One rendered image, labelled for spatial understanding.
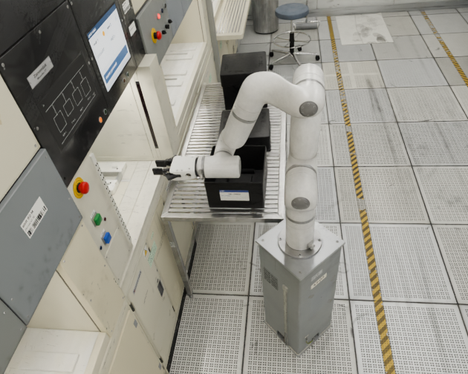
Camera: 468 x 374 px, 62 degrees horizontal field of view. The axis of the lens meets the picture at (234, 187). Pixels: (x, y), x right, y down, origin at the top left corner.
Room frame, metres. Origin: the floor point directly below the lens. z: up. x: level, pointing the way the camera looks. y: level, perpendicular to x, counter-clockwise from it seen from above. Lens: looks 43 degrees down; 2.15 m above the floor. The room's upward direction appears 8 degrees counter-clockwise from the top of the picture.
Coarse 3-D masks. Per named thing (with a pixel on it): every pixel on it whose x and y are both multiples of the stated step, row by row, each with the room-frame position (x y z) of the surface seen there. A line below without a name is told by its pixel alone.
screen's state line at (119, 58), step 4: (124, 48) 1.54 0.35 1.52; (120, 52) 1.50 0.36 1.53; (124, 52) 1.53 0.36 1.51; (120, 56) 1.48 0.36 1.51; (124, 56) 1.52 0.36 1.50; (116, 60) 1.44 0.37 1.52; (120, 60) 1.47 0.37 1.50; (112, 64) 1.40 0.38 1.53; (116, 64) 1.43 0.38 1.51; (108, 68) 1.36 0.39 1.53; (112, 68) 1.39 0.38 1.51; (116, 68) 1.42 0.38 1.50; (108, 72) 1.35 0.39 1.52; (112, 72) 1.38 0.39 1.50; (104, 76) 1.31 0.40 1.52; (108, 76) 1.34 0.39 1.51; (108, 80) 1.33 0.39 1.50
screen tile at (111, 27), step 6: (108, 24) 1.47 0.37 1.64; (114, 24) 1.52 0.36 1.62; (108, 30) 1.46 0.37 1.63; (114, 30) 1.50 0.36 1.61; (120, 30) 1.55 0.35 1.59; (108, 36) 1.44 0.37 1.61; (120, 36) 1.54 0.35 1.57; (114, 42) 1.47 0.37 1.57; (120, 42) 1.52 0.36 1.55; (114, 48) 1.46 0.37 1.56; (114, 54) 1.44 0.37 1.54
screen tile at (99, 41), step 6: (102, 30) 1.41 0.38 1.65; (96, 36) 1.35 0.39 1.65; (102, 36) 1.39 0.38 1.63; (96, 42) 1.34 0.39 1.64; (102, 42) 1.38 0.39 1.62; (108, 42) 1.43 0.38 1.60; (96, 48) 1.32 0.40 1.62; (108, 48) 1.41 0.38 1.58; (96, 54) 1.31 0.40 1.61; (108, 54) 1.40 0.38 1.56; (102, 60) 1.34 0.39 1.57; (108, 60) 1.38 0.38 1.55; (102, 66) 1.32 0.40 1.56
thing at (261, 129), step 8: (224, 112) 2.01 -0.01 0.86; (264, 112) 1.95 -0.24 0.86; (224, 120) 1.93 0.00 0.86; (256, 120) 1.88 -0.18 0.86; (264, 120) 1.87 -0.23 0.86; (256, 128) 1.80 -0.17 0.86; (264, 128) 1.79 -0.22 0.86; (256, 136) 1.73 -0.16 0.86; (264, 136) 1.72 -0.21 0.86; (248, 144) 1.73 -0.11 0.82; (256, 144) 1.72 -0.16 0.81; (264, 144) 1.72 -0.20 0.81
